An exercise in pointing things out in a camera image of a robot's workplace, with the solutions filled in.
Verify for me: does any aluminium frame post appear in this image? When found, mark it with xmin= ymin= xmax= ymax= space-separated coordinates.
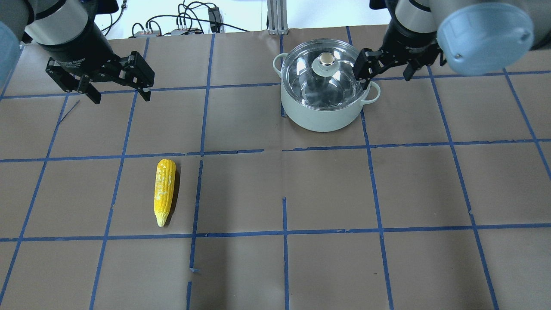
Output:
xmin=267 ymin=0 xmax=289 ymax=35

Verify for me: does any yellow corn cob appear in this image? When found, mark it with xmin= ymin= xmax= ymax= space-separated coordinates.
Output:
xmin=154 ymin=159 xmax=176 ymax=227

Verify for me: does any glass pot lid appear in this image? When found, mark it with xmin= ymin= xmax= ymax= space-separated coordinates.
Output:
xmin=276 ymin=38 xmax=368 ymax=111

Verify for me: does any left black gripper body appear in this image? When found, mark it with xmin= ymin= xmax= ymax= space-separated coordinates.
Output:
xmin=42 ymin=21 xmax=154 ymax=92

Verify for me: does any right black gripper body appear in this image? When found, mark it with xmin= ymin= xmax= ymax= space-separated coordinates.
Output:
xmin=353 ymin=22 xmax=443 ymax=79

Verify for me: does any pale green cooking pot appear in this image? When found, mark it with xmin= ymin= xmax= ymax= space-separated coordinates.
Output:
xmin=272 ymin=38 xmax=381 ymax=132

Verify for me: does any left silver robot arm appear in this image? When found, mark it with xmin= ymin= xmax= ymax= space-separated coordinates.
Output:
xmin=0 ymin=0 xmax=155 ymax=104

